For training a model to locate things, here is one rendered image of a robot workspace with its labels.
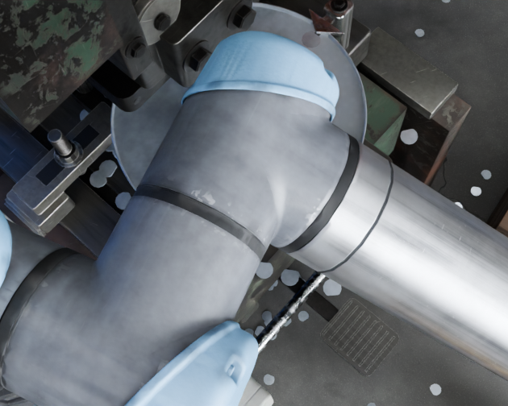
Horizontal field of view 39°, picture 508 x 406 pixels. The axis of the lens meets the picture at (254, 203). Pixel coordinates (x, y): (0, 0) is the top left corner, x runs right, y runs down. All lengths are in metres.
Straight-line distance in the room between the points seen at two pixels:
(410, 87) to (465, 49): 0.81
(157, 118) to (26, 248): 0.49
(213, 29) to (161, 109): 0.18
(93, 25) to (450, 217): 0.27
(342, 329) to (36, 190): 0.71
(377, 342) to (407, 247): 1.00
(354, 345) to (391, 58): 0.58
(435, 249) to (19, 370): 0.22
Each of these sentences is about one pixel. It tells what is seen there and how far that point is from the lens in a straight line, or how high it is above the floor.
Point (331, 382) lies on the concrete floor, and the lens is 1.53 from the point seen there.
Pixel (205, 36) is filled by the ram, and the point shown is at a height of 0.95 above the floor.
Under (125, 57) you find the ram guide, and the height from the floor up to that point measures 1.03.
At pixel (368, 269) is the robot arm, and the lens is 0.39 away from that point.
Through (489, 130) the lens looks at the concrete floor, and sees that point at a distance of 1.73.
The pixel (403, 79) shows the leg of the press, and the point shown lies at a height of 0.64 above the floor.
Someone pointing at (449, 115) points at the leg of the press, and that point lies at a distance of 1.03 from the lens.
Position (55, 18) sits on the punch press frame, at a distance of 0.49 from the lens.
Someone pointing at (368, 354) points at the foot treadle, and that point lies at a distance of 1.38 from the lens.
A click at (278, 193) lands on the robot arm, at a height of 1.18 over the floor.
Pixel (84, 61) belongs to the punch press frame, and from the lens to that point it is 0.54.
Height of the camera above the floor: 1.53
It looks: 71 degrees down
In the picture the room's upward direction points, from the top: 10 degrees counter-clockwise
